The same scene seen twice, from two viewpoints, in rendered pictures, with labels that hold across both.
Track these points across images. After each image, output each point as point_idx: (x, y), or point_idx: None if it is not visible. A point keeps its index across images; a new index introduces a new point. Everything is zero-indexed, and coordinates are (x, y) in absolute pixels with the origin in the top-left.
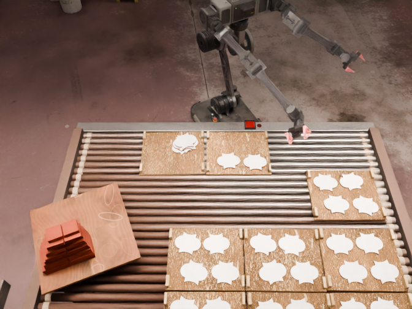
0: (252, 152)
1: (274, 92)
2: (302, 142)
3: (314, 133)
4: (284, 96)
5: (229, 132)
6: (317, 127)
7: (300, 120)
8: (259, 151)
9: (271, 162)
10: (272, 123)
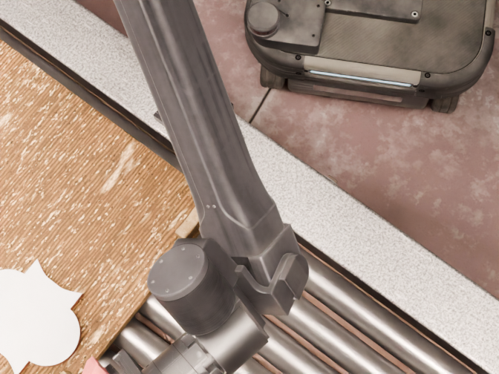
0: (69, 260)
1: (168, 105)
2: (339, 362)
3: (436, 360)
4: (218, 161)
5: (68, 94)
6: (485, 337)
7: (198, 360)
8: (99, 278)
9: (108, 361)
10: (298, 171)
